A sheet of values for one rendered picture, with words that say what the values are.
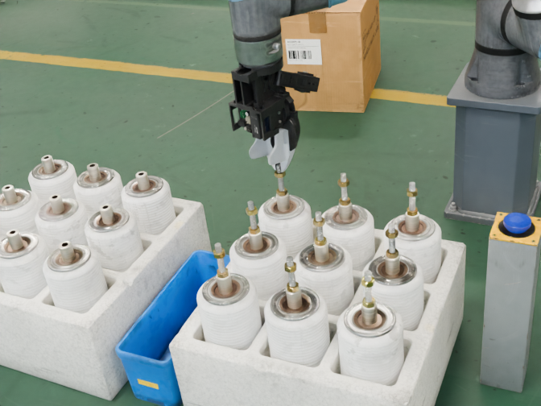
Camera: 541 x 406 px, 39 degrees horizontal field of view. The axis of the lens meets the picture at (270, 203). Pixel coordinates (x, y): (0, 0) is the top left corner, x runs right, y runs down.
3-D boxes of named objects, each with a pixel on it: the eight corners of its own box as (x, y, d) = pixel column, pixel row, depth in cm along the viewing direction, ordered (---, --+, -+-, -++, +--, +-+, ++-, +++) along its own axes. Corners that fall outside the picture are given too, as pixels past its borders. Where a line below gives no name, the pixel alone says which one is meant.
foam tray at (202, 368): (275, 281, 160) (266, 210, 150) (463, 318, 145) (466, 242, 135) (186, 420, 131) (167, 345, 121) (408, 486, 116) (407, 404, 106)
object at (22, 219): (34, 254, 165) (10, 184, 155) (69, 263, 161) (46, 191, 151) (4, 281, 158) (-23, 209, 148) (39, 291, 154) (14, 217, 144)
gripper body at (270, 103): (231, 134, 126) (220, 66, 120) (265, 113, 131) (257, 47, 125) (266, 145, 122) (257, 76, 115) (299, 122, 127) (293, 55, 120)
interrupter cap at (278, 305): (324, 317, 113) (324, 313, 112) (274, 326, 112) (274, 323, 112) (314, 285, 119) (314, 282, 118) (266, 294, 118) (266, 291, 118)
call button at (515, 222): (505, 221, 117) (505, 209, 116) (532, 224, 116) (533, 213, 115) (500, 235, 114) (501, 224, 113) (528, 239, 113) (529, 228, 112)
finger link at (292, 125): (275, 147, 130) (268, 101, 125) (282, 142, 131) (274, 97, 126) (296, 153, 127) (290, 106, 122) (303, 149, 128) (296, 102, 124)
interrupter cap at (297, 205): (307, 217, 134) (307, 214, 134) (265, 224, 134) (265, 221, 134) (301, 195, 141) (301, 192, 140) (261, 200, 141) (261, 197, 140)
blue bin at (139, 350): (204, 293, 159) (195, 248, 152) (251, 304, 154) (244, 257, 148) (125, 399, 137) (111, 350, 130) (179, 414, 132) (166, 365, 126)
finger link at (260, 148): (246, 176, 132) (241, 130, 127) (268, 161, 136) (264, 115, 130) (259, 181, 130) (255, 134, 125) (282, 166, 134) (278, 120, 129)
